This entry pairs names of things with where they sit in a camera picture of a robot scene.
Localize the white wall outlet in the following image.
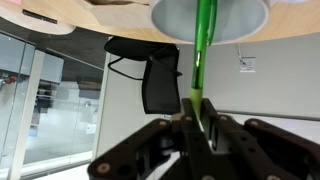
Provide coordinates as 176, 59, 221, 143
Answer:
238, 56, 257, 74

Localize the white wall cable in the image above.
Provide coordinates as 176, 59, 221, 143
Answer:
235, 43, 244, 61

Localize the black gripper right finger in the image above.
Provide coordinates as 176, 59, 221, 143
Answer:
201, 98, 320, 180

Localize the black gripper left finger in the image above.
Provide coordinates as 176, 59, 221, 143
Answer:
87, 97, 221, 180

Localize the black office chair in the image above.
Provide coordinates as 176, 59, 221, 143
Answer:
103, 35, 184, 116

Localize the white ceramic mug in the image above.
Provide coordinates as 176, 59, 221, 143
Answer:
149, 0, 270, 46

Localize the green pen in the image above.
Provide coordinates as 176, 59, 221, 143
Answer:
189, 0, 219, 131

